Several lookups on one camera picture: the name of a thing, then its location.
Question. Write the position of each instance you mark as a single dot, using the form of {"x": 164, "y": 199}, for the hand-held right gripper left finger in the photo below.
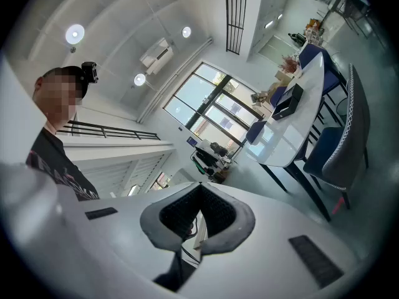
{"x": 134, "y": 229}

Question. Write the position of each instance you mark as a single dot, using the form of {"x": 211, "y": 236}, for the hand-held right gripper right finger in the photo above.
{"x": 255, "y": 260}

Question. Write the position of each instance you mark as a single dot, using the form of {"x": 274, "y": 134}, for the black box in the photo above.
{"x": 288, "y": 103}

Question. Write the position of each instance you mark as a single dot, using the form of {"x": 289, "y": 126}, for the black metal railing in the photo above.
{"x": 106, "y": 131}

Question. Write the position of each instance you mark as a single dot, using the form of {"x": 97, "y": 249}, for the clothes rack with clothes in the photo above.
{"x": 212, "y": 159}

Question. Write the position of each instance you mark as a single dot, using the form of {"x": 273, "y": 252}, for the dark blue dining chair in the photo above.
{"x": 255, "y": 132}
{"x": 343, "y": 148}
{"x": 277, "y": 96}
{"x": 328, "y": 73}

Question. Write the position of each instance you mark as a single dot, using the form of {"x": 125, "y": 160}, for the black-framed glass doors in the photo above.
{"x": 212, "y": 104}

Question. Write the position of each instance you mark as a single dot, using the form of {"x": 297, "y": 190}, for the person's head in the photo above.
{"x": 56, "y": 101}

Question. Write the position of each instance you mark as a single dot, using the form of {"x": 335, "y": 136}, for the round ceiling light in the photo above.
{"x": 139, "y": 79}
{"x": 74, "y": 34}
{"x": 186, "y": 31}

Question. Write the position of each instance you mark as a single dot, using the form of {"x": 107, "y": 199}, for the white ceiling air conditioner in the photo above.
{"x": 156, "y": 55}

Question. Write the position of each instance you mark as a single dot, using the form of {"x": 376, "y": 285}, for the pile of cardboard boxes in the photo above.
{"x": 274, "y": 84}

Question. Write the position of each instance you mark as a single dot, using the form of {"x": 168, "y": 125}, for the red potted plant white pot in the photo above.
{"x": 290, "y": 63}

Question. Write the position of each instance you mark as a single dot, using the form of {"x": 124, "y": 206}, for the black metal grille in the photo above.
{"x": 236, "y": 14}

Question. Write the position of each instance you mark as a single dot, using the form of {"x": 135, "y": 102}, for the blue wall poster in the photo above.
{"x": 191, "y": 141}

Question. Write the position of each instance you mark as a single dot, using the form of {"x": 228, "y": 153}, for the black head-mounted camera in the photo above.
{"x": 90, "y": 72}

